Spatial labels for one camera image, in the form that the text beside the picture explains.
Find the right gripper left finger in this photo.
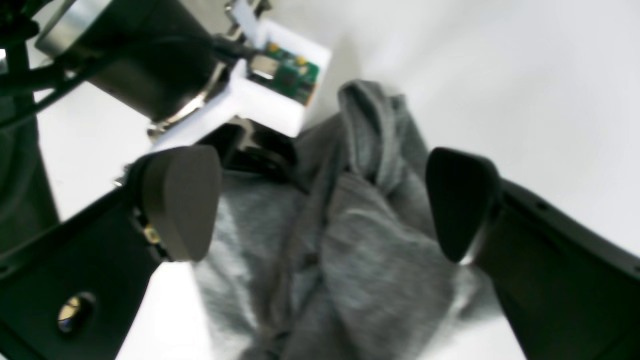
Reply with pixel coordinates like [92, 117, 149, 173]
[0, 145, 223, 360]

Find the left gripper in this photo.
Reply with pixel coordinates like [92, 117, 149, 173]
[35, 0, 330, 193]

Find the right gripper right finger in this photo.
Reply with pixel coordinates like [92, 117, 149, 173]
[426, 147, 640, 360]

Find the grey t-shirt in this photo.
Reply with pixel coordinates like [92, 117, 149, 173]
[194, 80, 501, 360]

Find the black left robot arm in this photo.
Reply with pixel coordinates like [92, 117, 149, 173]
[1, 0, 332, 253]

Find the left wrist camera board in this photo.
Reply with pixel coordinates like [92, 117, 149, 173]
[247, 42, 321, 106]

